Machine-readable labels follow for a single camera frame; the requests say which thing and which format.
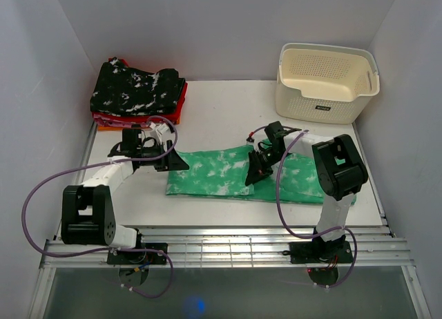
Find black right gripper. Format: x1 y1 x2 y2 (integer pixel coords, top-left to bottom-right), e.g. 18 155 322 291
246 147 291 186

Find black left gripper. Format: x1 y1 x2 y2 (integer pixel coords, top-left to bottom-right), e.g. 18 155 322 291
137 140 189 172

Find green tie-dye trousers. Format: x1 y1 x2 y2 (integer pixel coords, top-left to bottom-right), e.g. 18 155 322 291
164 139 356 205

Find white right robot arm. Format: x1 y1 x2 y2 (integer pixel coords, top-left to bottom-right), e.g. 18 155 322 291
245 122 368 267

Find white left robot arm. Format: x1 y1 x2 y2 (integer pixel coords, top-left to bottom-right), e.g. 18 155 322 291
61 125 189 264

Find red folded trousers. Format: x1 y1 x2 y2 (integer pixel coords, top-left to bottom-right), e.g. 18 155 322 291
91 58 189 125

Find orange folded trousers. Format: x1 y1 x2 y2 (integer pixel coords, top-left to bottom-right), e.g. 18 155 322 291
97 119 172 131

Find pink patterned folded trousers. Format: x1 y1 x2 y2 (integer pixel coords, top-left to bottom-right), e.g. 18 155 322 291
92 113 148 128

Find black white patterned folded trousers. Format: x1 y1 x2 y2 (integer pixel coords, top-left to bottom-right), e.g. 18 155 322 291
89 57 186 117

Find cream perforated plastic basket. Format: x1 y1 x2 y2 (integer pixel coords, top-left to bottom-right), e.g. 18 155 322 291
275 43 380 124

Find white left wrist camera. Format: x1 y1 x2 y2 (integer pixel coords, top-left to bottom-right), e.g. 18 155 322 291
148 122 172 143

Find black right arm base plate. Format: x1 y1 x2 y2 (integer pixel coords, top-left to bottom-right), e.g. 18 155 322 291
282 241 354 264

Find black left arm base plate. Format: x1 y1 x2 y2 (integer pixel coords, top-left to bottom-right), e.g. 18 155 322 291
106 242 169 266

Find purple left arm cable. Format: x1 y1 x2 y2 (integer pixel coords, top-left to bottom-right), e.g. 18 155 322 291
21 115 179 299

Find aluminium rail frame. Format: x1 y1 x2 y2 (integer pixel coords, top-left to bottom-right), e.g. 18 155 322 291
29 120 432 319

